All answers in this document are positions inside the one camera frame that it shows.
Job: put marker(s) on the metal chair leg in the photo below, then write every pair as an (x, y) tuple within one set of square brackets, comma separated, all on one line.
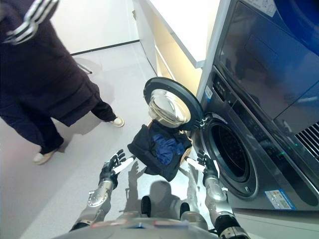
[(84, 66)]

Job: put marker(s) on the white red-bordered torso label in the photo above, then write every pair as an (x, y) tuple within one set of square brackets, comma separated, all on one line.
[(106, 224), (170, 222)]

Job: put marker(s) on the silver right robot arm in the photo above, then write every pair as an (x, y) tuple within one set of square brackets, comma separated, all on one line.
[(216, 196)]

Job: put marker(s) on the person in dark coat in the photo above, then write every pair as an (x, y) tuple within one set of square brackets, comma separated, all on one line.
[(37, 74)]

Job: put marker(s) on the grey front-load washing machine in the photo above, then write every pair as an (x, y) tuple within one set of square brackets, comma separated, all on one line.
[(249, 62), (269, 171)]

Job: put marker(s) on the beige shoe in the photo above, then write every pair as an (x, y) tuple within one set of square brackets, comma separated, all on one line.
[(43, 156), (118, 122)]

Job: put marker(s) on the silver right robot leg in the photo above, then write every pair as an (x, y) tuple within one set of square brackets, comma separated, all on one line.
[(193, 217)]

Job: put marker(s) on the black right robot foot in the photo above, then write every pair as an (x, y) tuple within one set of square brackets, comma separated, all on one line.
[(185, 207)]

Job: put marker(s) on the white counter cabinet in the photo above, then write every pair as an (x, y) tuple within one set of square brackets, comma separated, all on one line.
[(179, 25)]

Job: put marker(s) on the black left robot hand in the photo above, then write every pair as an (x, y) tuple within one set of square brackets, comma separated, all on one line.
[(111, 169)]

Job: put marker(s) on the black garment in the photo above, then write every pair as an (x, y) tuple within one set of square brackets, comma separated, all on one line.
[(142, 149)]

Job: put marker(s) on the black left robot foot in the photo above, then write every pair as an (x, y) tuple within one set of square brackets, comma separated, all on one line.
[(146, 204)]

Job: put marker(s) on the small blue side sticker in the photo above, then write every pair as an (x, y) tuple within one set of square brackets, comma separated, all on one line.
[(208, 92)]

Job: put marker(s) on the round washing machine door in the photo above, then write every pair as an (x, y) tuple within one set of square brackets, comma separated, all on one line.
[(174, 104)]

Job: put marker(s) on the black robot foot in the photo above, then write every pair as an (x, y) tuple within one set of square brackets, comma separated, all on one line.
[(146, 204), (185, 207)]

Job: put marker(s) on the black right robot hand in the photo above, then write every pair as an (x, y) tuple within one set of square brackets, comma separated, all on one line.
[(208, 168)]

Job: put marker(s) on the grey robot torso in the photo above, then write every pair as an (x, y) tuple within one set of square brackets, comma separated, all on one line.
[(149, 230)]

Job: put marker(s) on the blue energy label sticker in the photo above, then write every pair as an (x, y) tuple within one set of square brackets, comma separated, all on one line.
[(281, 199)]

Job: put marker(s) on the blue garment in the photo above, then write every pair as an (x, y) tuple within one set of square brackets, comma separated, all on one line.
[(162, 149)]

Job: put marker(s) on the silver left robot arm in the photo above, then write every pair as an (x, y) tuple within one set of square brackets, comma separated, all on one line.
[(99, 196)]

